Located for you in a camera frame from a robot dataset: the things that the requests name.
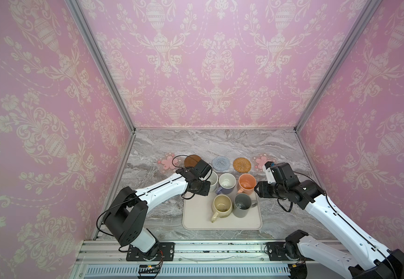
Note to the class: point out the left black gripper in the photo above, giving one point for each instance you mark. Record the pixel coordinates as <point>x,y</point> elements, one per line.
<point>206,191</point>

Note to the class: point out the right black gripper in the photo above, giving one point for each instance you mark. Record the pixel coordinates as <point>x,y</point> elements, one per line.
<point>262,189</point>

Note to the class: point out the brown wooden round coaster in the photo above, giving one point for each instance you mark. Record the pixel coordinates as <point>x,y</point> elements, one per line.
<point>191,161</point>

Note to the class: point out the white ceramic mug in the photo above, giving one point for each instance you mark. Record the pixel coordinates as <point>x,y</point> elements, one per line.
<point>213,179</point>

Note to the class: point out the pink flower coaster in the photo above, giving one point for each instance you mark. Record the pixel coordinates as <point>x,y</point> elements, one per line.
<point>260,160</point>
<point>165,163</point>

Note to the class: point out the blue woven round coaster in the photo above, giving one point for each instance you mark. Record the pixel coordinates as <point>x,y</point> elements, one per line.
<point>221,164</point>

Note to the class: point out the tan rattan round coaster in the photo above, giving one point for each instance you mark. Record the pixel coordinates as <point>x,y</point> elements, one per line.
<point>242,165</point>

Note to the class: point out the grey green ceramic mug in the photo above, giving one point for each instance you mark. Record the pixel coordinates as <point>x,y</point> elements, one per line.
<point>242,204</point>

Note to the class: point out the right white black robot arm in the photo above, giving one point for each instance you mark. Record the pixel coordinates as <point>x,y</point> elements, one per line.
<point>366,258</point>

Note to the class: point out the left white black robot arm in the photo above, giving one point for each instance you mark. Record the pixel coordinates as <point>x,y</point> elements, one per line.
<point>126,216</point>

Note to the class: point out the lavender ceramic mug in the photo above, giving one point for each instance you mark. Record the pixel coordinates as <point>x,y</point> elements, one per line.
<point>227,184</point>

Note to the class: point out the beige rectangular tray mat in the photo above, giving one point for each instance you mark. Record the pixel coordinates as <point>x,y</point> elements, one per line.
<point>197,215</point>

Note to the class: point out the yellow ceramic mug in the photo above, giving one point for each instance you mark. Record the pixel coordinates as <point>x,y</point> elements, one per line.
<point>221,207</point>

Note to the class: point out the orange ceramic mug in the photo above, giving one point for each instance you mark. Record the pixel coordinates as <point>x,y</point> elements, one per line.
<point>246,182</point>

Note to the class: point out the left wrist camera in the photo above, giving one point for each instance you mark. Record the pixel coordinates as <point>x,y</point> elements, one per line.
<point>202,169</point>

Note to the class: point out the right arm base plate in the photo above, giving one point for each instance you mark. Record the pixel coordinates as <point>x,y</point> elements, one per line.
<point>282,251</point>

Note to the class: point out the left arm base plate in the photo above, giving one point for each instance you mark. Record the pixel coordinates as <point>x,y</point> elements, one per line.
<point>163,251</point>

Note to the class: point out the aluminium front rail frame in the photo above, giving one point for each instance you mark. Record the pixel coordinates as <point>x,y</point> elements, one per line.
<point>198,259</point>

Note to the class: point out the right aluminium corner post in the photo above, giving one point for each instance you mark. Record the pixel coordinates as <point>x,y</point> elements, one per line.
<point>350,40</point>

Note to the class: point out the aluminium corner post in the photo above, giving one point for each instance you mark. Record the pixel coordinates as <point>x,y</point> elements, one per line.
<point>96,54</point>
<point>350,40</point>

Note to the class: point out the left aluminium corner post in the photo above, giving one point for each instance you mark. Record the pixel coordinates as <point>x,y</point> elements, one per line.
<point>96,54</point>

